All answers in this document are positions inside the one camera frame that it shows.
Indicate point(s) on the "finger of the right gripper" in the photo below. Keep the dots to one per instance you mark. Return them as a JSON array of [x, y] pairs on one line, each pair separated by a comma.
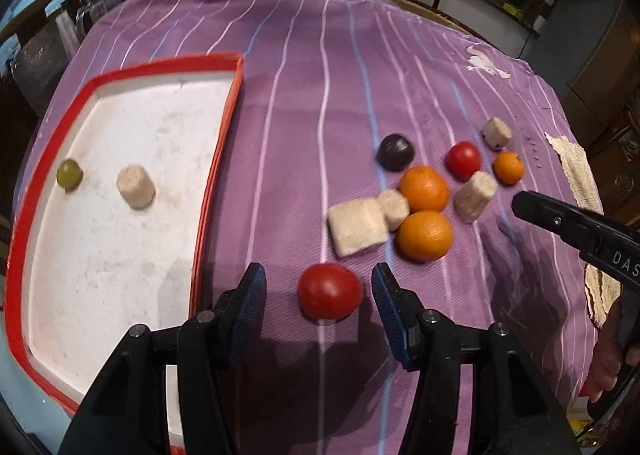
[[593, 235]]

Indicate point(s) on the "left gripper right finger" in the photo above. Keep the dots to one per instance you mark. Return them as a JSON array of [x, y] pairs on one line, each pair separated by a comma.
[[400, 310]]

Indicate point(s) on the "small orange mandarin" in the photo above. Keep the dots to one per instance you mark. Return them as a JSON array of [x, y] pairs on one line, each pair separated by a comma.
[[508, 167]]

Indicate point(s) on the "large beige foam block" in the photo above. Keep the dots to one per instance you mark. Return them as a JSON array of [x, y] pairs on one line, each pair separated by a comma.
[[357, 225]]

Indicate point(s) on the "large orange front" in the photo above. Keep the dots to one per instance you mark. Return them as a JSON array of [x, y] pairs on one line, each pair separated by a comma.
[[424, 236]]

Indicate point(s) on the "tall beige foam cylinder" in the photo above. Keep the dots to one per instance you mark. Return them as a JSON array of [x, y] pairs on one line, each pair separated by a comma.
[[474, 196]]

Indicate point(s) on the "person right hand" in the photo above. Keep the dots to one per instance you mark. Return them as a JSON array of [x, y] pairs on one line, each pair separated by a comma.
[[607, 357]]

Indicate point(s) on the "green grape ball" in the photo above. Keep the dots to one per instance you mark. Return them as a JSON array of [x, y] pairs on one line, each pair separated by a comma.
[[69, 175]]

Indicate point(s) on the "large orange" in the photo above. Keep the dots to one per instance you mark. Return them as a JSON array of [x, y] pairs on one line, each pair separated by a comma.
[[424, 236], [424, 188]]

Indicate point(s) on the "dark purple plum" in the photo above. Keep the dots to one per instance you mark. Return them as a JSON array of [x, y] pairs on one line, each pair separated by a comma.
[[395, 153]]

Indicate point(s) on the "purple striped tablecloth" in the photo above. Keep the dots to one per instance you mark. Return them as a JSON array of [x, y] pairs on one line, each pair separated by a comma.
[[323, 82]]

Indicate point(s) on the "large orange back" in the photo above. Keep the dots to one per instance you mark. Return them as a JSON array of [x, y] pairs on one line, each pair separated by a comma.
[[424, 188]]

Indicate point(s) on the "red tomato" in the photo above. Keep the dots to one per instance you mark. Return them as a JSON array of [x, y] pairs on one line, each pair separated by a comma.
[[328, 291], [463, 160]]

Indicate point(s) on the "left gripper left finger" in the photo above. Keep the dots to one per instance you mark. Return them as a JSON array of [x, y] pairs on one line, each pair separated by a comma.
[[239, 313]]

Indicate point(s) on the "beige foam piece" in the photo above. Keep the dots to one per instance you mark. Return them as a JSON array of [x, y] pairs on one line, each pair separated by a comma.
[[135, 186], [497, 134]]

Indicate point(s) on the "wooden chair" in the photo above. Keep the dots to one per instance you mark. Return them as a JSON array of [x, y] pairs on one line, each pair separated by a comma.
[[33, 18]]

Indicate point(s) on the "small beige foam cylinder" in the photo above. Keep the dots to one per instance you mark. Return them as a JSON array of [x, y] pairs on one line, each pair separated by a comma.
[[395, 208]]

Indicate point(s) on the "red rimmed white tray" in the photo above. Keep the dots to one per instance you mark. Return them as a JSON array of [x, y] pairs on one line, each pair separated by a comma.
[[83, 266]]

